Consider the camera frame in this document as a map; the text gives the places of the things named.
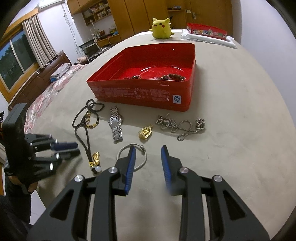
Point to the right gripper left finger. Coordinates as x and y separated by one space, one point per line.
67 216

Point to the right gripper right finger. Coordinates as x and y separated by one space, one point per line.
229 217

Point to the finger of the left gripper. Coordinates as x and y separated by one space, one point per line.
64 146
59 157

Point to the silver metal wristwatch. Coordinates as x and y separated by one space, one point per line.
115 122

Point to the silver bangle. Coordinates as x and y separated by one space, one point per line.
139 147

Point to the gold pendant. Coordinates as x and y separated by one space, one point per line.
145 132

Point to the person left hand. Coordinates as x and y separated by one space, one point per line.
30 189

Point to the pink floral quilt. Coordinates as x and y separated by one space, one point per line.
36 109

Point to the dark wooden headboard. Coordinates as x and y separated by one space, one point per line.
38 82

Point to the folded grey clothes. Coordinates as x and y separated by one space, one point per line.
60 72

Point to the beige striped curtain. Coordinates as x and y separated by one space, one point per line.
38 41

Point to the window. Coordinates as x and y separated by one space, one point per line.
16 58

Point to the black metal chair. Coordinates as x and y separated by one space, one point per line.
91 50

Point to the wooden desk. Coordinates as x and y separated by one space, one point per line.
111 40

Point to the red open tin box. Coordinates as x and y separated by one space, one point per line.
154 75

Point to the white air conditioner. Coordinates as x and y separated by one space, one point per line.
49 3

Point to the wooden wardrobe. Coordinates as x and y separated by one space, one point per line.
131 17

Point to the yellow Pikachu plush toy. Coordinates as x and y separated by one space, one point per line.
161 28

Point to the white folded towel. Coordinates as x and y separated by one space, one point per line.
200 38

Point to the red tin box lid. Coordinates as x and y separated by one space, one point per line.
208 31

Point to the wooden door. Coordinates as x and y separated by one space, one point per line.
215 13

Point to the wall bookshelf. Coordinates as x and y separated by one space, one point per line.
96 12

